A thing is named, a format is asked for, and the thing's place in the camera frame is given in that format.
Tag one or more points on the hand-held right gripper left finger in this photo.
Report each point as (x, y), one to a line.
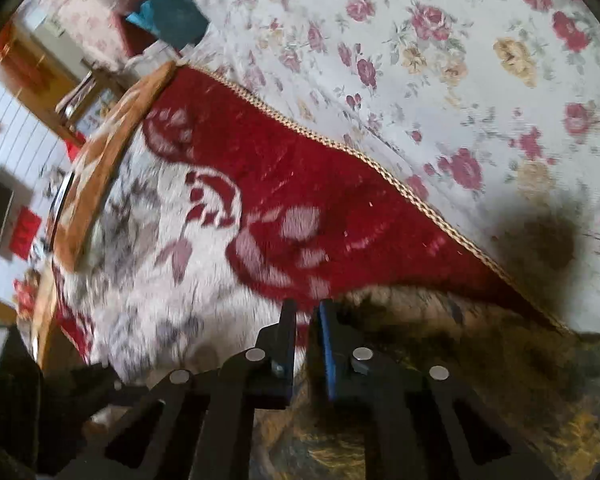
(286, 330)

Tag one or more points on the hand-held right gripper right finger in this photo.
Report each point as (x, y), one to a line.
(326, 355)

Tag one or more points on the brown patterned small garment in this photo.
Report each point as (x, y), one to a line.
(480, 360)

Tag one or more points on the red and white floral blanket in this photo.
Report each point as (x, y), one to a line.
(290, 195)

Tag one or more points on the red paper decoration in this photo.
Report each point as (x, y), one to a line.
(24, 234)

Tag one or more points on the wooden bed footboard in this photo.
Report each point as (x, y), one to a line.
(95, 170)

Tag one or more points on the white rose print bedsheet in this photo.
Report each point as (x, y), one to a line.
(430, 85)

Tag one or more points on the teal cloth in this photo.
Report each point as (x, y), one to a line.
(172, 7)

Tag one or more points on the pink floral cushion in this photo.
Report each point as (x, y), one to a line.
(87, 22)

